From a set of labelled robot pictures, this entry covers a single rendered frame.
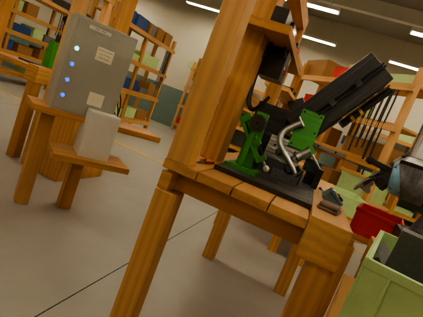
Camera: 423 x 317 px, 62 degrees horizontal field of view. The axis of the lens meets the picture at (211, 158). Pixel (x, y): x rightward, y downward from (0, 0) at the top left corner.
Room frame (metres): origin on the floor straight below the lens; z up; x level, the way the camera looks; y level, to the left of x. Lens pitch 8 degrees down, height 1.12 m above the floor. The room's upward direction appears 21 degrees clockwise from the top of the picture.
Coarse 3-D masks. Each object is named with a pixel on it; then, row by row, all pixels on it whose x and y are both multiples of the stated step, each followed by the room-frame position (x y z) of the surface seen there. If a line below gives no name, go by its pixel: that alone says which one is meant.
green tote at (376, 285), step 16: (384, 240) 0.98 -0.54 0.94; (368, 256) 0.64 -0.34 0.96; (368, 272) 0.63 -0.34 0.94; (384, 272) 0.61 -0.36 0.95; (352, 288) 0.67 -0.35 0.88; (368, 288) 0.62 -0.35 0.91; (384, 288) 0.61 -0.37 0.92; (400, 288) 0.60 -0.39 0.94; (416, 288) 0.59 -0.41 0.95; (352, 304) 0.63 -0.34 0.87; (368, 304) 0.62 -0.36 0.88; (384, 304) 0.61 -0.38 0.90; (400, 304) 0.59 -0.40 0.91; (416, 304) 0.59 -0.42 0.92
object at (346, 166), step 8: (360, 128) 9.54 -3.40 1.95; (344, 136) 9.69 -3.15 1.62; (384, 136) 9.37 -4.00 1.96; (400, 136) 9.35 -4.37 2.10; (408, 136) 9.31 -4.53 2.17; (408, 144) 9.21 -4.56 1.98; (344, 160) 9.67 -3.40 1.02; (344, 168) 9.58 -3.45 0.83; (352, 168) 9.58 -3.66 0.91; (360, 176) 9.41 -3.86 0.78; (368, 176) 9.43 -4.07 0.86; (384, 200) 9.29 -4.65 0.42; (400, 208) 9.16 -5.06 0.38; (400, 216) 9.06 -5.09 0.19; (408, 216) 9.06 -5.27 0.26; (416, 216) 9.08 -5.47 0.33
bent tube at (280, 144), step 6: (300, 120) 1.78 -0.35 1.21; (288, 126) 1.79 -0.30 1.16; (294, 126) 1.79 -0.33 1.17; (282, 132) 1.78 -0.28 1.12; (282, 138) 1.78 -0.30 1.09; (282, 144) 1.76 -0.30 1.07; (282, 150) 1.75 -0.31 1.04; (288, 156) 1.74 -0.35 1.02; (288, 162) 1.73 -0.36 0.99; (294, 168) 1.71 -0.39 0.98
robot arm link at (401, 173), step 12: (420, 132) 1.31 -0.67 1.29; (420, 144) 1.29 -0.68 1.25; (408, 156) 1.31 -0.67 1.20; (420, 156) 1.27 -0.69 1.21; (396, 168) 1.30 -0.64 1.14; (408, 168) 1.27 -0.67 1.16; (420, 168) 1.25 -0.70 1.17; (396, 180) 1.27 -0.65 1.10; (408, 180) 1.26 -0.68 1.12; (420, 180) 1.25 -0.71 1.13; (396, 192) 1.28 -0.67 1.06; (408, 192) 1.26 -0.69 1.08; (420, 192) 1.24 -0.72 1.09; (420, 204) 1.26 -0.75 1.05
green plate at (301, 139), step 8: (304, 112) 1.84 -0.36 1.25; (312, 112) 1.83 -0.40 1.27; (304, 120) 1.82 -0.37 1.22; (312, 120) 1.82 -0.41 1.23; (320, 120) 1.81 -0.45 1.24; (296, 128) 1.81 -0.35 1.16; (304, 128) 1.81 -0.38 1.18; (312, 128) 1.80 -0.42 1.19; (296, 136) 1.80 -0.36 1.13; (304, 136) 1.79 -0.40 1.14; (312, 136) 1.79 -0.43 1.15; (288, 144) 1.79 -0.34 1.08; (296, 144) 1.79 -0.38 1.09; (304, 144) 1.78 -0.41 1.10; (312, 144) 1.78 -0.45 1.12
